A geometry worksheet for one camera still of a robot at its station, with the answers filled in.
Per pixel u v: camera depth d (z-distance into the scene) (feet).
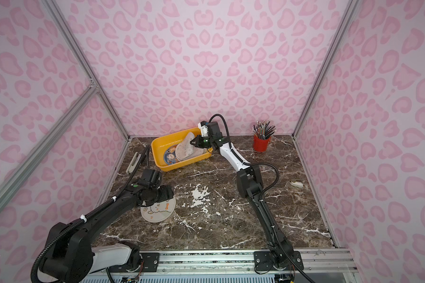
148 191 2.16
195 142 3.13
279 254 2.07
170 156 3.55
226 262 2.46
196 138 3.12
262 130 3.31
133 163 3.43
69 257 1.31
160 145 3.61
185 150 3.37
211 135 2.93
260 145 3.69
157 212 2.89
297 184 3.12
